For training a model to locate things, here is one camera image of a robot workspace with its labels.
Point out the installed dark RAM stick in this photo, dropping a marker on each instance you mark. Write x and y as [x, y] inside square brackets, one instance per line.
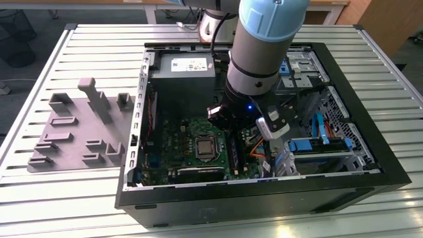
[242, 153]

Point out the black mesh waste bin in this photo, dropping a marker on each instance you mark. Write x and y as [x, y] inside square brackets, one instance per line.
[16, 37]

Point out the wooden desk white legs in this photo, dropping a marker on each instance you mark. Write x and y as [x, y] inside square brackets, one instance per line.
[335, 13]

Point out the wooden cabinet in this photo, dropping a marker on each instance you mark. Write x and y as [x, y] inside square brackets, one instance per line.
[390, 24]

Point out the black graphics card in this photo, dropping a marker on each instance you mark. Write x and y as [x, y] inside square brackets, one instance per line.
[198, 173]

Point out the silver CPU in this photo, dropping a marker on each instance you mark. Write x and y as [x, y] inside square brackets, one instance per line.
[206, 147]

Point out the black CPU socket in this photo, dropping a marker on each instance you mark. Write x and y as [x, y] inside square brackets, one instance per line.
[206, 157]

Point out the silver drive cage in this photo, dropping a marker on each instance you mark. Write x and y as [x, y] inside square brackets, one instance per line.
[307, 67]

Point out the white power strip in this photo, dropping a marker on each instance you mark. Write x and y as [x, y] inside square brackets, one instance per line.
[4, 89]

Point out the grey parts rack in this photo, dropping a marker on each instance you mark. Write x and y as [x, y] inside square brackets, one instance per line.
[66, 153]

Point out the green motherboard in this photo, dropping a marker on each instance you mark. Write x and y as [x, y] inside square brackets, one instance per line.
[178, 138]

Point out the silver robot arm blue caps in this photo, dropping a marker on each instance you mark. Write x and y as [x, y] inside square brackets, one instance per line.
[261, 49]

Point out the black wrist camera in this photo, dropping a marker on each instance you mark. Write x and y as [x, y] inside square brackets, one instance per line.
[215, 114]

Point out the hard disk in blue carrier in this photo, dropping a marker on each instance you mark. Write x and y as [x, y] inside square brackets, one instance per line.
[301, 145]

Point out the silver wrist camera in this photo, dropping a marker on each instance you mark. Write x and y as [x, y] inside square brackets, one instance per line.
[273, 126]

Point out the grey power supply unit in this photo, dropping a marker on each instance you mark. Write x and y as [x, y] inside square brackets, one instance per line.
[182, 94]

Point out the blue drive bay latch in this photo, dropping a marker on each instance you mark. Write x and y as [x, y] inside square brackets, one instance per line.
[285, 69]

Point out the black PC case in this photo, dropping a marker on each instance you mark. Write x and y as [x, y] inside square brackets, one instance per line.
[265, 198]

